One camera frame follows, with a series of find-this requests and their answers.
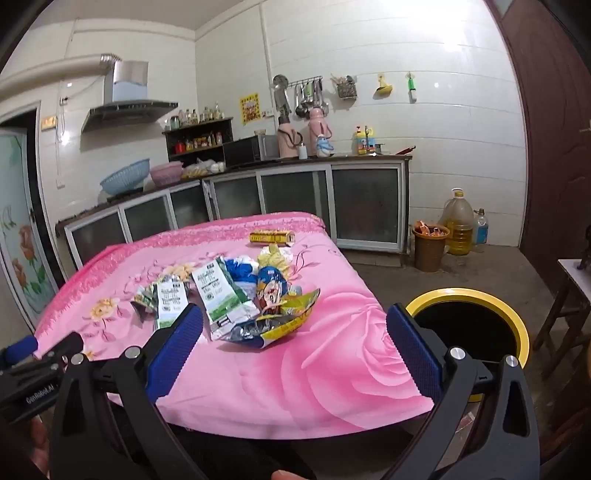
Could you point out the rack of hanging utensils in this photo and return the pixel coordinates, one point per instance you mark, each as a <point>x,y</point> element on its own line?
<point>307,94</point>

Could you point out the floral glass door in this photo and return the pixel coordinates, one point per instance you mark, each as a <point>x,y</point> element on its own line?
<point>18,207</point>

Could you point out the yellow foil snack wrapper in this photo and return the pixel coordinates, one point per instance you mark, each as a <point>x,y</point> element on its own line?
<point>277,330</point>

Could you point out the plastic bag of food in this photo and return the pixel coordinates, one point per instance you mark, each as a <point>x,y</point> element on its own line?
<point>201,168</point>

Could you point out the green white milk carton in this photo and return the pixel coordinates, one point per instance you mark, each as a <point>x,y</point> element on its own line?
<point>171,300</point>
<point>217,290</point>

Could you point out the pink thermos flask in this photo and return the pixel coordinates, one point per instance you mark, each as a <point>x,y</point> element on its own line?
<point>317,122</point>

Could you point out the dark wooden spice shelf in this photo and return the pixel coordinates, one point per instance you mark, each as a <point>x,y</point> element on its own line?
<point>198,125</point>

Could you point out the large cooking oil jug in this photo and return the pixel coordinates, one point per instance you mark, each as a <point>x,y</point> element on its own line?
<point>459,226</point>

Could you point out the orange wall panel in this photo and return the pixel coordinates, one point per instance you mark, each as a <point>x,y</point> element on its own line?
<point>49,122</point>

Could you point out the wooden stool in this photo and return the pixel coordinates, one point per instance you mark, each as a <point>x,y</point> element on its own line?
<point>570,277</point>

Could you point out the blue plastic basket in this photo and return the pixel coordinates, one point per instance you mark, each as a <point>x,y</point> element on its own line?
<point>124,180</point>

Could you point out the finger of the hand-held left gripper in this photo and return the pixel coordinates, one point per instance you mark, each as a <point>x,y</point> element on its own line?
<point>18,347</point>
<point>60,345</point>

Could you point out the black noodle press machine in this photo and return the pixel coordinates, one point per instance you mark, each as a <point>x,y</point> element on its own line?
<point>585,251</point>

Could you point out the yellow detergent bottle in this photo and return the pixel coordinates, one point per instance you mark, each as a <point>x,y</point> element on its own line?
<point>364,144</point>

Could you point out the napa cabbage leaf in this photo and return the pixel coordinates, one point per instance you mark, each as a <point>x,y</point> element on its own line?
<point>274,256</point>

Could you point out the blue cartoon snack bag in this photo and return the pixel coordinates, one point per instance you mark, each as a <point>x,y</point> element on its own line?
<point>272,288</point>

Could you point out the wall chopstick holder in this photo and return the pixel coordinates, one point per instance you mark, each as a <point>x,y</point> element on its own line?
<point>345,88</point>

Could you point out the row of glass bottles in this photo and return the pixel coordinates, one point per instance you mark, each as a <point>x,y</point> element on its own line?
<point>203,115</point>

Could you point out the black gas stove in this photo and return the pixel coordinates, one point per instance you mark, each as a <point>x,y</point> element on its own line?
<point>124,196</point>

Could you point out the pink floral blanket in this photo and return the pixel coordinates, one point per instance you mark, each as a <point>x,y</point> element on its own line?
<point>323,369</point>

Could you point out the green white hanging brush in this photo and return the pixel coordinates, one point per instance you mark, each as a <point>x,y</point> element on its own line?
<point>411,87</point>

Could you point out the small white bottle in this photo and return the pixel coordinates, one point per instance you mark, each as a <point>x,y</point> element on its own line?
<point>303,152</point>

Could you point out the yellow rimmed black bin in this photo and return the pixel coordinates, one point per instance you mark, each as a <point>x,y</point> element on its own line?
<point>461,291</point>

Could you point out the dark green snack packet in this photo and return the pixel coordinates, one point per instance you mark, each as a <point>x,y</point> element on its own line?
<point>145,300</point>

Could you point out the brown wooden door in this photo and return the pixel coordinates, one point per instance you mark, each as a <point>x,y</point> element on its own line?
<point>554,138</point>

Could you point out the person's dark clothing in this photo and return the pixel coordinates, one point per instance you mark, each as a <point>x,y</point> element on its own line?
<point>231,457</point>

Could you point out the yellow hanging brush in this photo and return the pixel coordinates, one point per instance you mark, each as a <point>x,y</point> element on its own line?
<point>384,90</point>

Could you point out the steel range hood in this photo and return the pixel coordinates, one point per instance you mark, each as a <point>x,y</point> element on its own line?
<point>129,110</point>

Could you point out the long yellow brown box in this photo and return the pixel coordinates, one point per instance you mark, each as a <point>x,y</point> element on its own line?
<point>270,237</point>

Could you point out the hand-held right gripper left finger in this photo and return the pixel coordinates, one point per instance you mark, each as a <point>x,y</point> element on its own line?
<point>173,355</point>

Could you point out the yellow wall poster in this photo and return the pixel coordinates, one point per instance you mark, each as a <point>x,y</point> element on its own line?
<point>249,108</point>

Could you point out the metal skimmer ladle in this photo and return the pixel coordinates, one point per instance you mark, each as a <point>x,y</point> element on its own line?
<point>280,92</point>

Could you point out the black microwave oven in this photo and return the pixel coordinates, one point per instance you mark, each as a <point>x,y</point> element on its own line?
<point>244,150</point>

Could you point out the blue cloth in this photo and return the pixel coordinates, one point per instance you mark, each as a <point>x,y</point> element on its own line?
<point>240,273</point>

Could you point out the row of sauce jars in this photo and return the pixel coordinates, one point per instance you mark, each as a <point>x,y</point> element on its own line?
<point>198,142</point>

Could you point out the pink plastic basin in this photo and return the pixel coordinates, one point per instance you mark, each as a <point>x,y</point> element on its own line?
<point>166,174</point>

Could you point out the person's right hand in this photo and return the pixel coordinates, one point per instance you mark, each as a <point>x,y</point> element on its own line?
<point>291,475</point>

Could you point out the kitchen counter cabinet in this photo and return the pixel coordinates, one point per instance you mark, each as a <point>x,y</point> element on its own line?
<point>364,203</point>

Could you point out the blue white water jug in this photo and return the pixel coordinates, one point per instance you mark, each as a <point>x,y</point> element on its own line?
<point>325,147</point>

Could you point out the silver exhaust duct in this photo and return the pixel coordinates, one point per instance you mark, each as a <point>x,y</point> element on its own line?
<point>55,69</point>

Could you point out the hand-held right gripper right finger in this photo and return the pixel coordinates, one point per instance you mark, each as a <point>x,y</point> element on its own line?
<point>413,355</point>

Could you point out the brown waste bucket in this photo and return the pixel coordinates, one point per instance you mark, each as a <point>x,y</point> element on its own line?
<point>429,251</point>

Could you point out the clear water bottle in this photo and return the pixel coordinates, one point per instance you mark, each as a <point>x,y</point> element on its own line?
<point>480,230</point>

